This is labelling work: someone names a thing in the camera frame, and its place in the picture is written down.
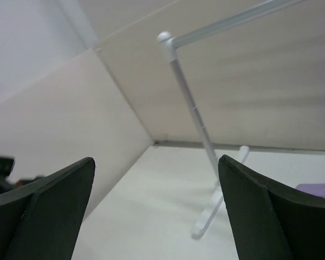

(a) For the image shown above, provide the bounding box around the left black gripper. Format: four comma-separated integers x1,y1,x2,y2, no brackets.
0,175,43,194

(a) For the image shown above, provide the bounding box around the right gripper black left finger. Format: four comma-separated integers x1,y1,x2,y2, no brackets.
0,157,95,259

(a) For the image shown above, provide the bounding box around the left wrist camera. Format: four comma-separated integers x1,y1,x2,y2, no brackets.
0,155,15,178

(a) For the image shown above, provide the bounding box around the purple t shirt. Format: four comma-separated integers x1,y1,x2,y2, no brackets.
296,184,325,198

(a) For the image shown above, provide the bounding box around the white clothes rack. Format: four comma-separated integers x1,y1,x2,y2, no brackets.
157,0,305,239

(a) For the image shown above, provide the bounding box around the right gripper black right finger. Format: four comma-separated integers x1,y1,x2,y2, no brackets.
218,155,325,259

